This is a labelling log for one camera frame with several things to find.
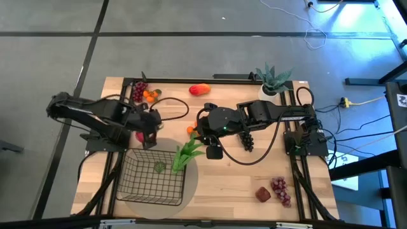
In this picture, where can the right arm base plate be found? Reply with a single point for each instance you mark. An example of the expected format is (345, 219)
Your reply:
(318, 148)

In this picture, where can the round grey placemat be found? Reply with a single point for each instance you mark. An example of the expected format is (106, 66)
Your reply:
(190, 187)

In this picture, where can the red orange mango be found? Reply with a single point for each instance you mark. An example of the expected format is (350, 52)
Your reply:
(199, 90)

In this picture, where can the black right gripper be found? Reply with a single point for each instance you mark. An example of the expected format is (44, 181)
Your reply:
(208, 135)

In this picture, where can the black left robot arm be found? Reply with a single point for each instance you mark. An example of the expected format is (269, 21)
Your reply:
(95, 114)

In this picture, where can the small green leaf sprig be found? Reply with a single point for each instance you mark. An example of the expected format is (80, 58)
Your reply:
(160, 167)

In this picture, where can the yellow power strip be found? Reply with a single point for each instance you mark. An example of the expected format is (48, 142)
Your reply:
(345, 102)

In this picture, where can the white printed tag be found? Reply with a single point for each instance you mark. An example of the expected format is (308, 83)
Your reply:
(402, 100)

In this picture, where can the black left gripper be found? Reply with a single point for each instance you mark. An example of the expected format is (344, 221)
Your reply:
(147, 122)

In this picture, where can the red grape bunch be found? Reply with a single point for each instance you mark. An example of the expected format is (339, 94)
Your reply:
(139, 92)
(280, 191)

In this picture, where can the black cabinet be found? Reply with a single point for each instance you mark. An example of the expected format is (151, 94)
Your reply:
(394, 92)

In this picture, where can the green leafy vegetable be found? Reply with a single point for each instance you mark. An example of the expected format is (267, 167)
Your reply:
(182, 157)

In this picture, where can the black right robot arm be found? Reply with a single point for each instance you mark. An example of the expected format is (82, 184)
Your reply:
(264, 111)

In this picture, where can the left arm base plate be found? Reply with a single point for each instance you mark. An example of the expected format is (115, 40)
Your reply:
(101, 147)

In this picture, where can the black grape bunch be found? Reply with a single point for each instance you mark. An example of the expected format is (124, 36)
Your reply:
(247, 143)

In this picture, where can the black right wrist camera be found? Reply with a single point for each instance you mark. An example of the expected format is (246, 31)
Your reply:
(214, 152)

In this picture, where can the green plant in white pot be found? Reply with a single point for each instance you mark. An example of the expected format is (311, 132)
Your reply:
(266, 94)

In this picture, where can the black floor stand bar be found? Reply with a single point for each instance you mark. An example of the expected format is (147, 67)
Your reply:
(359, 81)

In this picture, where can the brown lumpy fruit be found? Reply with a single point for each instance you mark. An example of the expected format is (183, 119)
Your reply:
(262, 194)

